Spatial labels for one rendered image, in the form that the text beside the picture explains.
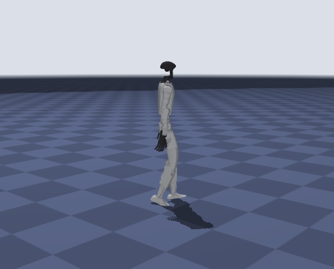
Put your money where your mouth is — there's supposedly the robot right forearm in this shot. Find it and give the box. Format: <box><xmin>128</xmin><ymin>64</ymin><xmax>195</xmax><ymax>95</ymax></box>
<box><xmin>161</xmin><ymin>108</ymin><xmax>169</xmax><ymax>136</ymax></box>

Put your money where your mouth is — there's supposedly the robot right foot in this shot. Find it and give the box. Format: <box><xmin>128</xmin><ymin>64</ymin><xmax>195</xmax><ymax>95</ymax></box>
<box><xmin>150</xmin><ymin>195</ymin><xmax>169</xmax><ymax>206</ymax></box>

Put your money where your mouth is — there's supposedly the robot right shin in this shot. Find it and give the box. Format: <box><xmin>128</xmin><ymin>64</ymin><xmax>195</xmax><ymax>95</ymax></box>
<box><xmin>156</xmin><ymin>165</ymin><xmax>176</xmax><ymax>199</ymax></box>

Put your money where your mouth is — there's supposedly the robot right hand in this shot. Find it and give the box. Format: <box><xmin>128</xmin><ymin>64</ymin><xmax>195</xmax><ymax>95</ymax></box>
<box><xmin>155</xmin><ymin>130</ymin><xmax>167</xmax><ymax>152</ymax></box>

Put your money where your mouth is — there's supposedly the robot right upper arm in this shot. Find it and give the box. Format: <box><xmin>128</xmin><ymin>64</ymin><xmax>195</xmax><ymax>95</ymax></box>
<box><xmin>161</xmin><ymin>85</ymin><xmax>173</xmax><ymax>114</ymax></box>

